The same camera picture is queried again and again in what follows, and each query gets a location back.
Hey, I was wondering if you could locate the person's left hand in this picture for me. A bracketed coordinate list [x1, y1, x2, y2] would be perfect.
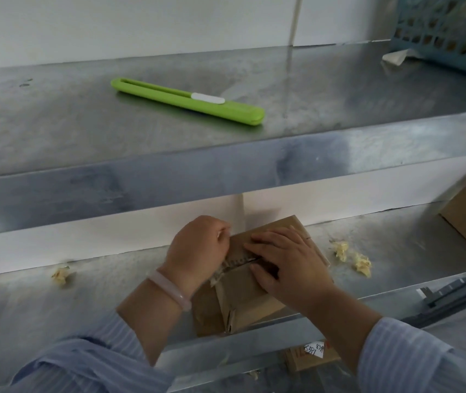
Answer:
[164, 215, 232, 294]

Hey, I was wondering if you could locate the person's right hand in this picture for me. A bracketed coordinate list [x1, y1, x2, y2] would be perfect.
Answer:
[243, 226, 337, 315]

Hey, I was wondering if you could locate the small brown cardboard box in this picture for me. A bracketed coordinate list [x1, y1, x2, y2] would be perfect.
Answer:
[192, 215, 333, 337]

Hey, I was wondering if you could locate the printed packing tape strip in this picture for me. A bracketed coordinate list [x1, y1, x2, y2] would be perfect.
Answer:
[209, 230, 260, 288]

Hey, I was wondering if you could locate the person's right forearm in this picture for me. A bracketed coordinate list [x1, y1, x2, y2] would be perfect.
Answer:
[295, 282, 466, 393]

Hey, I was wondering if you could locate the person's left forearm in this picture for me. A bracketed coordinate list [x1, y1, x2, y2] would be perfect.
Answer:
[11, 264, 203, 393]

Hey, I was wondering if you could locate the crumpled yellow tape scrap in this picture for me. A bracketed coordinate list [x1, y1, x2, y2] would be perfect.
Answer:
[51, 266, 74, 285]
[330, 240, 349, 262]
[352, 254, 372, 278]

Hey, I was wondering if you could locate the white handwritten label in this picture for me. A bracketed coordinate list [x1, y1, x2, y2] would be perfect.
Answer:
[303, 341, 327, 359]

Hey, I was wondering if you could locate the cardboard box with white label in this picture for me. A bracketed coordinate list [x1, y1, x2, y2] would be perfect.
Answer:
[284, 339, 342, 375]

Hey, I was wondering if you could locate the green utility knife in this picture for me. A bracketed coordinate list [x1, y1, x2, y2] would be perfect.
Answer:
[110, 78, 266, 126]

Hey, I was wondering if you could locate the metal shelf board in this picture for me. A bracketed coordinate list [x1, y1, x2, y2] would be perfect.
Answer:
[0, 38, 466, 239]
[0, 200, 466, 393]

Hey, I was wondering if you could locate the pale tape scrap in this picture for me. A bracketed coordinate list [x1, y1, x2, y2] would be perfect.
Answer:
[381, 48, 423, 67]

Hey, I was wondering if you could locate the blue plastic basket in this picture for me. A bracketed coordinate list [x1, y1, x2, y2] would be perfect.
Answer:
[389, 0, 466, 81]

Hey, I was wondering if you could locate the pale pink bangle bracelet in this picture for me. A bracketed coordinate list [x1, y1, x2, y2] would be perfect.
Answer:
[147, 269, 193, 312]

